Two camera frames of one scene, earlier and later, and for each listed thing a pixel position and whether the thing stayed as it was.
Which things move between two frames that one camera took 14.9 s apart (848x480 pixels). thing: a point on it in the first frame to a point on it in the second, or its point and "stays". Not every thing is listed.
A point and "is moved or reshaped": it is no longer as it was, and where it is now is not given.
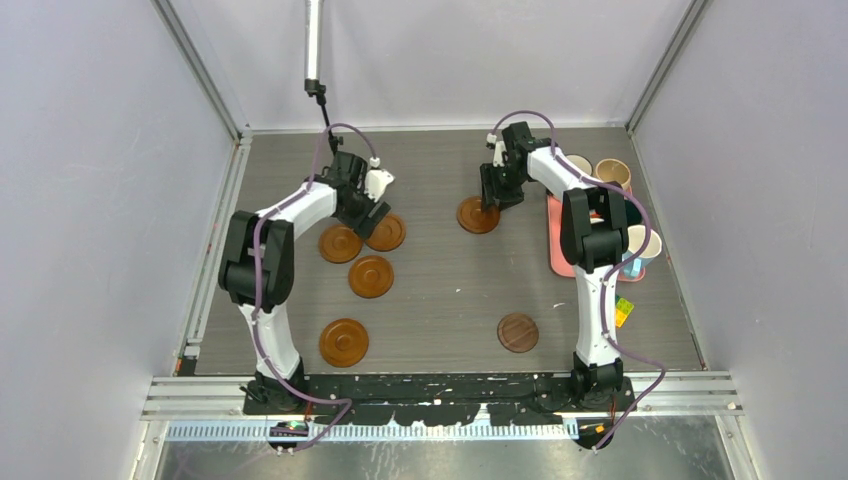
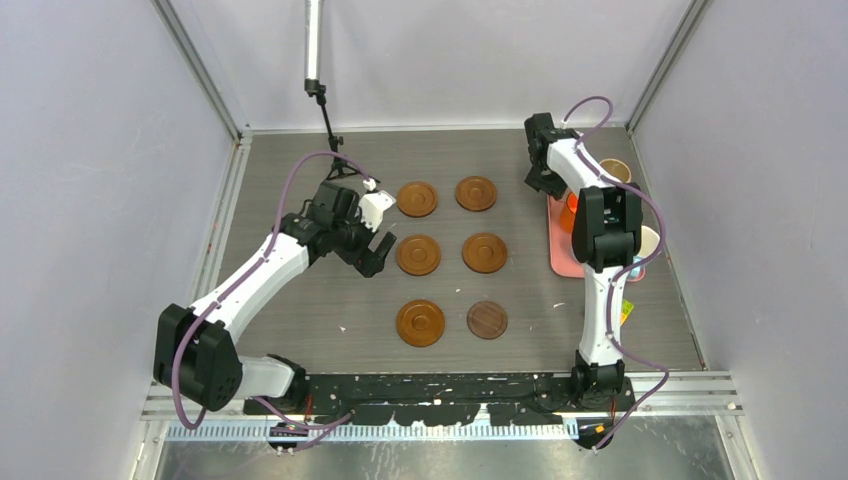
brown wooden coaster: (371, 277) to (484, 253)
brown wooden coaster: (339, 243) is moved or reshaped
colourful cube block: (622, 309) stays
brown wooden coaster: (343, 342) to (420, 323)
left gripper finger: (373, 219) to (374, 262)
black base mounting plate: (455, 399) stays
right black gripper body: (510, 190) to (547, 179)
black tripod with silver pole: (314, 87) stays
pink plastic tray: (559, 265) stays
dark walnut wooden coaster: (517, 333) to (487, 319)
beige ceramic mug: (610, 169) stays
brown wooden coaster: (472, 219) is moved or reshaped
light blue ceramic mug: (636, 236) stays
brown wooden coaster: (388, 235) to (417, 199)
